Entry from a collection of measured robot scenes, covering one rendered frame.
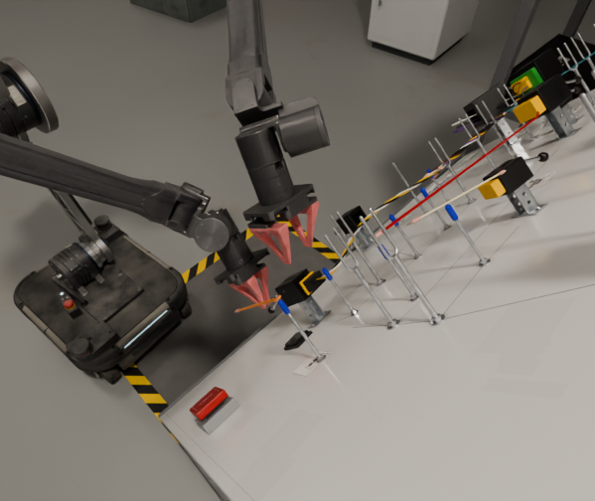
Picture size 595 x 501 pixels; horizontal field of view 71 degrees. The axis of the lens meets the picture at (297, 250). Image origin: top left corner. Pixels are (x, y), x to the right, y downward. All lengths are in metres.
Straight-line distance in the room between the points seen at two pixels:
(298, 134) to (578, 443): 0.45
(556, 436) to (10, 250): 2.64
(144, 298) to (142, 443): 0.57
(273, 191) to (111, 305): 1.37
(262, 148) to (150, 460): 1.46
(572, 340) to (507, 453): 0.10
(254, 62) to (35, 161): 0.33
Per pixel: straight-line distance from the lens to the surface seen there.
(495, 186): 0.60
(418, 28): 4.00
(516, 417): 0.32
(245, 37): 0.72
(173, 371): 1.95
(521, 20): 1.37
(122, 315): 1.87
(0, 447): 2.11
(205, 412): 0.63
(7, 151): 0.66
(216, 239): 0.69
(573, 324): 0.37
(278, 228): 0.59
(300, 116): 0.59
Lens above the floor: 1.71
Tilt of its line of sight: 50 degrees down
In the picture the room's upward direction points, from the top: straight up
